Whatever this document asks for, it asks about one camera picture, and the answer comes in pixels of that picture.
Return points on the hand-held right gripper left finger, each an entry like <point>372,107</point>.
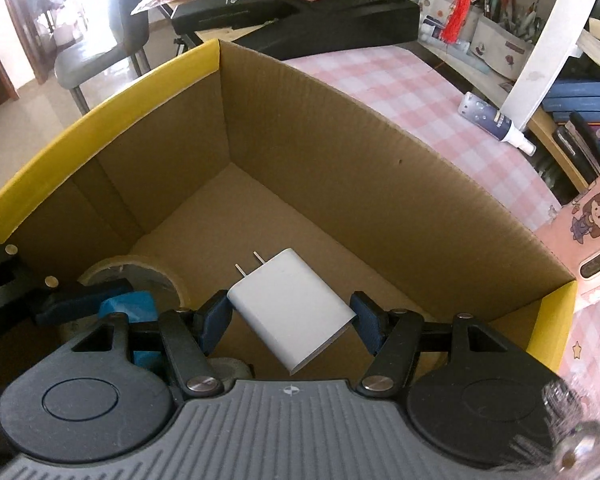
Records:
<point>212,322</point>

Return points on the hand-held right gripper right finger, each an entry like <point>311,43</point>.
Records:
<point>370,322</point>

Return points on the blue soft lump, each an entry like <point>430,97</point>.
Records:
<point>130,307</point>

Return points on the white charger plug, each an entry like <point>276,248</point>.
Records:
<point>290,310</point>

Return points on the yellow tape roll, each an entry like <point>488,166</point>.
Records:
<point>152,263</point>

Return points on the yellow cardboard box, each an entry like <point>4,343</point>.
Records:
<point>300,160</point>

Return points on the pink printed table mat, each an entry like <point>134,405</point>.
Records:
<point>430,95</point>

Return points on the white blue spray bottle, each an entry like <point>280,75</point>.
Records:
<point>490,117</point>

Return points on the pink humidifier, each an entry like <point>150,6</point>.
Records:
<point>595,240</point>

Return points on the grey black chair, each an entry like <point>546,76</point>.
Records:
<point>95,60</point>

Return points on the black printer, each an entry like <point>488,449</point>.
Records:
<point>350,25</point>

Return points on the white printed pen holder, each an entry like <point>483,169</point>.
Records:
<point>502,50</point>
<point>447,15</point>

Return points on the row of colourful books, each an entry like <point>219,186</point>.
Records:
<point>587,110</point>

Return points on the flat black box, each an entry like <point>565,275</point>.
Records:
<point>230,12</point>

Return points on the red tassel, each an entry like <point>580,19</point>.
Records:
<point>455,15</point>

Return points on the white wooden bookshelf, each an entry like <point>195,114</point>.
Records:
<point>545,45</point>

